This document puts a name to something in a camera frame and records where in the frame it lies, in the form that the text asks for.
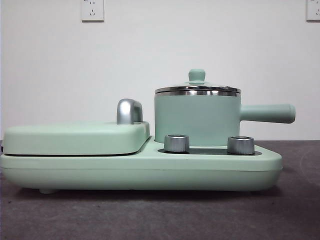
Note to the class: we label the glass lid with green knob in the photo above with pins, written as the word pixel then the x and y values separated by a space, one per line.
pixel 196 77

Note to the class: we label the silver control knob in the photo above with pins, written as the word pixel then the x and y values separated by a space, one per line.
pixel 176 143
pixel 240 145

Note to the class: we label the green breakfast machine base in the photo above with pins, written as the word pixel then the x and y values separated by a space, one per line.
pixel 150 170

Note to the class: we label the black control panel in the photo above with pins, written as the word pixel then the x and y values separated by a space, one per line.
pixel 207 150

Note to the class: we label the green griddle cover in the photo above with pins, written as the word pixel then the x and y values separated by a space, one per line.
pixel 75 137

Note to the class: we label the white wall socket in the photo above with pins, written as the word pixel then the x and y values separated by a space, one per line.
pixel 92 10
pixel 313 10

